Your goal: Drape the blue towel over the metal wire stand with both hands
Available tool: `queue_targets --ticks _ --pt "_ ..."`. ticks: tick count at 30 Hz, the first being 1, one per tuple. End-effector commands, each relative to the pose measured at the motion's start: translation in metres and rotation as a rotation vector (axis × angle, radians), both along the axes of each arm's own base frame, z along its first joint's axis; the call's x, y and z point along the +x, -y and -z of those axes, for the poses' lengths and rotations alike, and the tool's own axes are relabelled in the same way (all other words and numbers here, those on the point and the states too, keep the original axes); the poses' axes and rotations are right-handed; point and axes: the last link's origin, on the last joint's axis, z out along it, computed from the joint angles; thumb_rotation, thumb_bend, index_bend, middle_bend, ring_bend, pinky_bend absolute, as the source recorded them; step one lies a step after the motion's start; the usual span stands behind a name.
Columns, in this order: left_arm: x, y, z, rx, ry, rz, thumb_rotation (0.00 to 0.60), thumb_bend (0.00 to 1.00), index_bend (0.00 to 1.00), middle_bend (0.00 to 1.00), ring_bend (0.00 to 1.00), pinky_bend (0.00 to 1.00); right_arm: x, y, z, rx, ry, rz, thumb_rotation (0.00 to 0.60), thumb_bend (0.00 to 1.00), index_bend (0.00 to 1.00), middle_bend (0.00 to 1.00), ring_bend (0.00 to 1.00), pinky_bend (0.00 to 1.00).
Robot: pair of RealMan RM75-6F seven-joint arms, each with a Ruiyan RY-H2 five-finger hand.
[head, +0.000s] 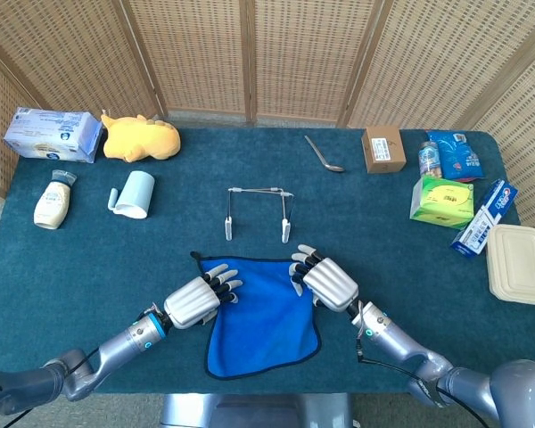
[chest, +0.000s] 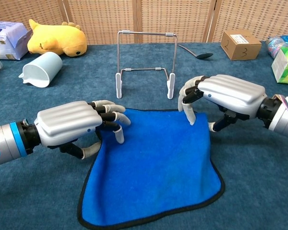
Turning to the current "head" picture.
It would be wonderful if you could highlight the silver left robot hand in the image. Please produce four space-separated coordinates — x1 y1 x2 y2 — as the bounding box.
162 262 244 331

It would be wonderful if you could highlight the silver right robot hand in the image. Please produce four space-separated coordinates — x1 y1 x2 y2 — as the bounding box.
287 243 360 313

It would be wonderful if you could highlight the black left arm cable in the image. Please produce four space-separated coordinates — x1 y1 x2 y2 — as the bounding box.
2 346 102 428

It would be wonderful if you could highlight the blue snack bag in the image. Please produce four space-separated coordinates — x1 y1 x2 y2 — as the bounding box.
425 129 486 183

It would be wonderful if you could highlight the metal wire rack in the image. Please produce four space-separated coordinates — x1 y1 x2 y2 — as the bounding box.
224 185 295 244

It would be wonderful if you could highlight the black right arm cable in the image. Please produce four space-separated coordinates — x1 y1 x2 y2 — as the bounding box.
355 302 487 428

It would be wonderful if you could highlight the green tissue box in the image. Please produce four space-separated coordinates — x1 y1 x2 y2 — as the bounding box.
408 175 475 230

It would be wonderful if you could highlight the light blue plastic mug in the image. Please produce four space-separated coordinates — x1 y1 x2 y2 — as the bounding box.
106 170 156 220

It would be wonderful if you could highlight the silver robot torso base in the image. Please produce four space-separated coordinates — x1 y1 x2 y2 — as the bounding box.
159 392 354 428

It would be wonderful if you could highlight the blue cloth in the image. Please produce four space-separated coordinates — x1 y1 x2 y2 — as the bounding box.
190 251 322 381

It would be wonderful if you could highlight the cream lidded food container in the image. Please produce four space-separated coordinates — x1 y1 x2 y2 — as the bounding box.
485 224 535 307

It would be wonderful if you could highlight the woven bamboo folding screen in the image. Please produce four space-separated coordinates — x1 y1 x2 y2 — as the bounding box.
0 0 535 326

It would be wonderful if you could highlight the teal table carpet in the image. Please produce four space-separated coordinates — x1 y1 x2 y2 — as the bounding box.
0 128 525 396

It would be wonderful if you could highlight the brown cardboard box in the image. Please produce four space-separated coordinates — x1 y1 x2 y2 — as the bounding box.
360 125 407 175

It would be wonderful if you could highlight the yellow plush toy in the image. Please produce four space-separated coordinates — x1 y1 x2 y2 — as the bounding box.
99 113 182 163

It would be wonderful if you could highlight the cream squeeze bottle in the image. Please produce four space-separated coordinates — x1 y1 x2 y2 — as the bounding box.
33 169 78 230

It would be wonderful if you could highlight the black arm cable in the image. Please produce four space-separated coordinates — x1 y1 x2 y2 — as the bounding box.
2 346 102 428
355 302 487 428

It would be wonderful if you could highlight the blue white toothpaste box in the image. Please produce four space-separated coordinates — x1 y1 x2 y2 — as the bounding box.
449 178 520 259

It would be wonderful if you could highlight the metal spoon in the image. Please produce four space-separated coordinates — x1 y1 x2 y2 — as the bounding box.
304 135 347 173

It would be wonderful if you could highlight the clear snack jar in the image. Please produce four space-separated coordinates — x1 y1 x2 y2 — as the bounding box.
417 140 442 179

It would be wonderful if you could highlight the pale blue carton box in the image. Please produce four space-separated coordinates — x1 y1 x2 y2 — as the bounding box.
3 106 104 165

